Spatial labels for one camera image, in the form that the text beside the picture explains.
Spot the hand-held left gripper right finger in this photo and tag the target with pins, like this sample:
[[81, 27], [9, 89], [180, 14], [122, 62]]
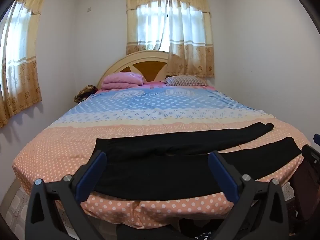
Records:
[[223, 175]]

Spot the polka dot bedspread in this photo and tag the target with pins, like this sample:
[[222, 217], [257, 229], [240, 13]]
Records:
[[140, 110]]

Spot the beige floral window curtain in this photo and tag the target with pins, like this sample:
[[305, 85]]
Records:
[[197, 60], [20, 80]]

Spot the brown patterned bag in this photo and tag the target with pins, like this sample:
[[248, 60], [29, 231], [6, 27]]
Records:
[[83, 92]]

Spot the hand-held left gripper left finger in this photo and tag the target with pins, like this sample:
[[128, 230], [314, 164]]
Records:
[[92, 175]]

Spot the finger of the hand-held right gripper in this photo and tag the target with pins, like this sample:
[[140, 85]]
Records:
[[311, 153], [317, 139]]

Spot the black pants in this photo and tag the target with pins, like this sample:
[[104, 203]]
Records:
[[162, 175]]

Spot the dark dotted cloth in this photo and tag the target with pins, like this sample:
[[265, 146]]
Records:
[[203, 236]]

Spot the cream wooden headboard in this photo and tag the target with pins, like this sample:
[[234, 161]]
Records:
[[147, 66]]

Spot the pink folded blanket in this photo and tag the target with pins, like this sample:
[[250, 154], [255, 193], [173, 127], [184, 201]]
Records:
[[122, 80]]

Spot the dark red clothing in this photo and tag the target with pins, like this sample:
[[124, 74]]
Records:
[[307, 192]]

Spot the striped pillow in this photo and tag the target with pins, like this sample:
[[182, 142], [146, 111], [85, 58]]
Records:
[[186, 80]]

